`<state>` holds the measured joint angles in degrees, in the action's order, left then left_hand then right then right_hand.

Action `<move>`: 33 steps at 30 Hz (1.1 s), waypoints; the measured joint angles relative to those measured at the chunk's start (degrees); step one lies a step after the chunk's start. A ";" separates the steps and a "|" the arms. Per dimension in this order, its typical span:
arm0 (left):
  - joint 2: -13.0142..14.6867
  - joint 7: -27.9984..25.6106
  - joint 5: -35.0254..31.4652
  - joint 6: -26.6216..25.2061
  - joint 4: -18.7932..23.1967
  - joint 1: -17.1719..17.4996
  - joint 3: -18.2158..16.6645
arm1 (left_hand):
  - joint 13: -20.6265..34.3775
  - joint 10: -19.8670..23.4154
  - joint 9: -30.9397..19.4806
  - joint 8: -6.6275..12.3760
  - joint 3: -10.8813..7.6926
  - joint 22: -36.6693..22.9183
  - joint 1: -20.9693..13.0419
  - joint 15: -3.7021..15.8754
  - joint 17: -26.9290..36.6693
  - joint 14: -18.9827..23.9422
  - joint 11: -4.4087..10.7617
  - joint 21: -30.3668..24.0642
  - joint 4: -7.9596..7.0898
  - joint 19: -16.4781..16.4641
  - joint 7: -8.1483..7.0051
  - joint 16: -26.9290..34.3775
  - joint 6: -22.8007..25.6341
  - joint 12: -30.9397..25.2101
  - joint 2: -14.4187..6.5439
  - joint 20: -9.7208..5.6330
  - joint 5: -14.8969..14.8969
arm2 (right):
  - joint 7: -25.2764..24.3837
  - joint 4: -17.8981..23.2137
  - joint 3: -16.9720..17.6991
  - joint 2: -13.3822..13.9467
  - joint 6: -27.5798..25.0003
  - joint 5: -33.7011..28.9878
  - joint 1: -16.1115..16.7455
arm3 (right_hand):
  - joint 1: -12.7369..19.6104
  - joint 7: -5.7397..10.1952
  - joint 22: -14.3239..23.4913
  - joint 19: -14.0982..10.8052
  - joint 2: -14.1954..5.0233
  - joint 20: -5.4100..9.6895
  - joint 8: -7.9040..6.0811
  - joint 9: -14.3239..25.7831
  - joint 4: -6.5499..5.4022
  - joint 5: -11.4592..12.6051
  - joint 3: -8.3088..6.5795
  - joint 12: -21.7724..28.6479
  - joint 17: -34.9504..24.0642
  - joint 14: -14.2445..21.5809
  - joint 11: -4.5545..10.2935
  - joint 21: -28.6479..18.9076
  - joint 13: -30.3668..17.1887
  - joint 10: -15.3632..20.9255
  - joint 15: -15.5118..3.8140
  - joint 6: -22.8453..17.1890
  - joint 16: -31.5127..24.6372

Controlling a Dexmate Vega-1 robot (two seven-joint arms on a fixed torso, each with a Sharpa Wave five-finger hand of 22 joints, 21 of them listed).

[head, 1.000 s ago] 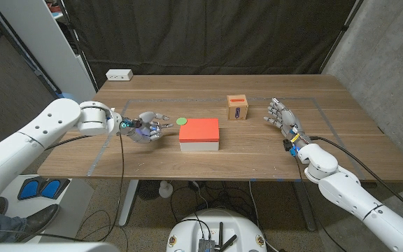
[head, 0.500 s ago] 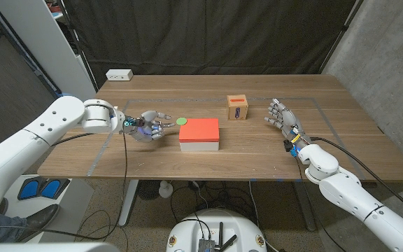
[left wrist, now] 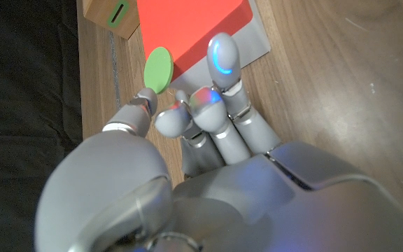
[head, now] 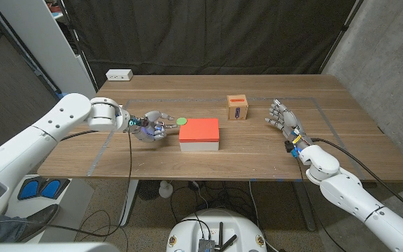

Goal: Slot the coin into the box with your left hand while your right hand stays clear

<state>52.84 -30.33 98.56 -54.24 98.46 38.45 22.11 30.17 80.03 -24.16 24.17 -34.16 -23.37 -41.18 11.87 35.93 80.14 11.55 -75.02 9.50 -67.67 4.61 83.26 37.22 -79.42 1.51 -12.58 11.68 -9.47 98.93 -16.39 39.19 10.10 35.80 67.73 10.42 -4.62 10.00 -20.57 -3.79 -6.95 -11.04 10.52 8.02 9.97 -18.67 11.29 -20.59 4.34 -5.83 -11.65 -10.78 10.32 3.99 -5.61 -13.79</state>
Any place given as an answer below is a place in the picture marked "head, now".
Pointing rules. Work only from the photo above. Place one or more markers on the green round coin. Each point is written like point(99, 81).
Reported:
point(181, 121)

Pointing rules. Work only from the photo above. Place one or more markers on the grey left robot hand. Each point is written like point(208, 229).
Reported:
point(149, 131)

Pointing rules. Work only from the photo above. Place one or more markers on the small black fan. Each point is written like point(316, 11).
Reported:
point(149, 189)

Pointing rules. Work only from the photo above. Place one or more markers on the white floor platform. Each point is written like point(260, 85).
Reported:
point(77, 196)

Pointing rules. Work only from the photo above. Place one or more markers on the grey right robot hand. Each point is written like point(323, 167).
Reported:
point(289, 122)

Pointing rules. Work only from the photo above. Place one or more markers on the small white round stand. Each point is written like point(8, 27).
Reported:
point(166, 189)

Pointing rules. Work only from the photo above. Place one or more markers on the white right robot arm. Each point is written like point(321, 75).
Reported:
point(362, 206)

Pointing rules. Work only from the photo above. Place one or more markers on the person's leg in jeans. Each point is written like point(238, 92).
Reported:
point(2, 231)

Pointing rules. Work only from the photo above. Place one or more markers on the white power outlet box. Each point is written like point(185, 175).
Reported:
point(119, 74)

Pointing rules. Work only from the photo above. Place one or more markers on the black backdrop stand pole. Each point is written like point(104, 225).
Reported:
point(345, 27)
point(89, 70)

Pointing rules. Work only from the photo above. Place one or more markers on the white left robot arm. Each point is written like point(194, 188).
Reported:
point(30, 143)

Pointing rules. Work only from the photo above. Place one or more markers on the black fabric backdrop curtain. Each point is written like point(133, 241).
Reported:
point(205, 35)

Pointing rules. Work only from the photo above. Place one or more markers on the red-lidded white box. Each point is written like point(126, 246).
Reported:
point(199, 134)

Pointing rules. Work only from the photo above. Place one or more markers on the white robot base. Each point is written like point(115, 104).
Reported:
point(187, 231)

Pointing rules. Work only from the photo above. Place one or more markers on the black shoe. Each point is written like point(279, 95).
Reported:
point(44, 220)

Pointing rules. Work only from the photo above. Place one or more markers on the wooden coin slot box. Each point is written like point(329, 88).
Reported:
point(237, 106)

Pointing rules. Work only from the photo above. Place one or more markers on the grey radio module with antennas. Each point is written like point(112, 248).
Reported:
point(206, 245)

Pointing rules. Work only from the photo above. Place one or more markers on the black foot pedal blue pads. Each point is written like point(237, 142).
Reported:
point(30, 189)

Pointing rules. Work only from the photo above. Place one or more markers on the white table leg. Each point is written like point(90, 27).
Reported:
point(128, 201)

